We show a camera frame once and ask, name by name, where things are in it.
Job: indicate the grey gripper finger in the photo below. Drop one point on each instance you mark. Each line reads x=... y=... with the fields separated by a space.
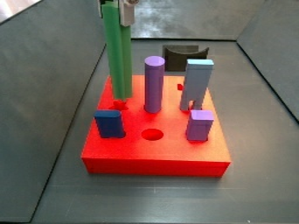
x=128 y=11

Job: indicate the green star peg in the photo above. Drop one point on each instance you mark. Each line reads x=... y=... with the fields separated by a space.
x=118 y=36

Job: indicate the red peg board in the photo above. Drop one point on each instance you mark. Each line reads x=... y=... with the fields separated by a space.
x=154 y=148

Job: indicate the black curved holder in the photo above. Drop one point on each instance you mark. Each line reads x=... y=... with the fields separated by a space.
x=177 y=54

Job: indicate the tall purple cylinder peg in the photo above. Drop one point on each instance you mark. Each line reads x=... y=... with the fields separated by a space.
x=154 y=83

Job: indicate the light blue arch peg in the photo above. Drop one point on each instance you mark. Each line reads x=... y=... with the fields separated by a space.
x=197 y=79

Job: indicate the dark blue peg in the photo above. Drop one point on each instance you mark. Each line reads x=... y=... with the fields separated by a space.
x=110 y=123

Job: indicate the short purple square peg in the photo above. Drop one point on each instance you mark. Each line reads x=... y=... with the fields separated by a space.
x=200 y=125

